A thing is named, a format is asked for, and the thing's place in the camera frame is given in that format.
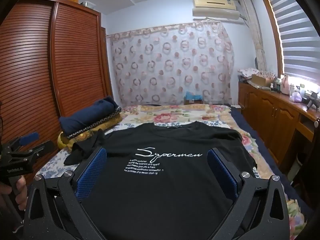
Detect navy blue bed mattress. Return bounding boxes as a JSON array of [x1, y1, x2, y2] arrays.
[[231, 106, 313, 219]]

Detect red-brown louvered wardrobe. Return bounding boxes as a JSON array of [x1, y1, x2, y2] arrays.
[[0, 0, 113, 181]]

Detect pink bottle on cabinet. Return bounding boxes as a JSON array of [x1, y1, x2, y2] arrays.
[[280, 75, 290, 95]]

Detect floral fabric pile on cabinet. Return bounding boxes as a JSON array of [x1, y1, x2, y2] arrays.
[[237, 68, 276, 81]]

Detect person's left hand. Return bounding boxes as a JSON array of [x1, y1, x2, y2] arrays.
[[1, 176, 28, 211]]

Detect beige tied drape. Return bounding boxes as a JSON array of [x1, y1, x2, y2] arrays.
[[239, 0, 267, 71]]

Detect pink circle patterned curtain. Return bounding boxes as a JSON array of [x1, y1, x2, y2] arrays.
[[109, 21, 234, 106]]

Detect small box with blue cloth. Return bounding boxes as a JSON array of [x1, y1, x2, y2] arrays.
[[184, 92, 203, 105]]

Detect folded mustard sunflower cloth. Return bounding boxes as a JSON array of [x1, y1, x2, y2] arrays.
[[57, 113, 123, 152]]

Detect pink floral cream blanket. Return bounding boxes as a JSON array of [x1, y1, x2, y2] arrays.
[[120, 103, 308, 240]]

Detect wall air conditioner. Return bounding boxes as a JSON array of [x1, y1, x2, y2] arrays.
[[193, 0, 240, 20]]

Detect wooden sideboard cabinet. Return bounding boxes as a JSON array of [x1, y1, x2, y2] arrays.
[[238, 82, 319, 173]]

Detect folded navy blue garment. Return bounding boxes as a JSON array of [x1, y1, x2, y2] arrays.
[[59, 96, 120, 134]]

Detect black printed t-shirt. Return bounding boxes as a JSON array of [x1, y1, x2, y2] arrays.
[[63, 121, 258, 240]]

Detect cardboard box on cabinet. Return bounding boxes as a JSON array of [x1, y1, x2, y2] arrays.
[[251, 74, 274, 87]]

